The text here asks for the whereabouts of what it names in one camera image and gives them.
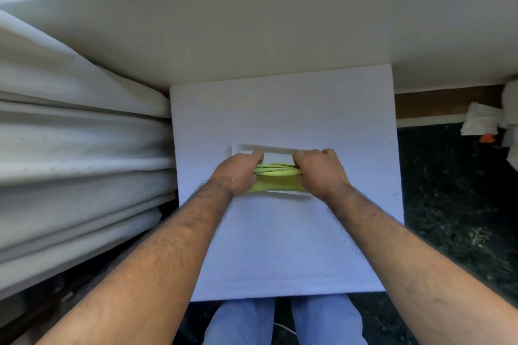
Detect person's left hand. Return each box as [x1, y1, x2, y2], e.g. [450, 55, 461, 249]
[209, 150, 265, 198]

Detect person's right hand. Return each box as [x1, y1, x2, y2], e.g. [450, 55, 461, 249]
[292, 149, 352, 202]

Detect green cloth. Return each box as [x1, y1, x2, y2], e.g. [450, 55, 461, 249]
[245, 163, 308, 193]

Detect person's right forearm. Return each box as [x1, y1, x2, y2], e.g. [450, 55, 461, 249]
[324, 184, 518, 345]

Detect person's left forearm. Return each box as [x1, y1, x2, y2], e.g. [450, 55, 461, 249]
[36, 177, 234, 345]

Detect white rectangular tray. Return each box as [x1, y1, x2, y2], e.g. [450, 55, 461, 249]
[231, 144, 321, 201]

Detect white foam board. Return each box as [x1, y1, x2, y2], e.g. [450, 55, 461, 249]
[169, 64, 405, 302]

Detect large white foam slab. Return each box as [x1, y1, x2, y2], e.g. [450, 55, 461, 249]
[0, 0, 518, 95]

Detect brown wooden beam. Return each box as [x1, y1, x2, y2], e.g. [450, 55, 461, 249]
[394, 84, 506, 120]

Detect person's blue jeans legs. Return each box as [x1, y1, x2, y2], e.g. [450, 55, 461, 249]
[202, 295, 369, 345]

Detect stack of white foam sheets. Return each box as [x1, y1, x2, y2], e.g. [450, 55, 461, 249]
[0, 9, 177, 301]

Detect white crumpled cloth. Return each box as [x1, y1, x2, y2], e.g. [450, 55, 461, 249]
[461, 80, 518, 171]

